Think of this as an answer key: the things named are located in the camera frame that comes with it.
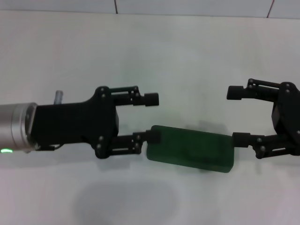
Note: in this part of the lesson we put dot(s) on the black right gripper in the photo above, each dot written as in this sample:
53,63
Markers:
287,112

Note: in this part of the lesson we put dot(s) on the green glasses case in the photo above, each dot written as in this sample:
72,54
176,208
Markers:
194,150

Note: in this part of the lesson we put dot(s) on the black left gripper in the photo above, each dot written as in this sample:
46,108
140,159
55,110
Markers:
77,122

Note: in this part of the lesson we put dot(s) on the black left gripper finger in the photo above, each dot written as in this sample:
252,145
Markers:
154,137
151,99

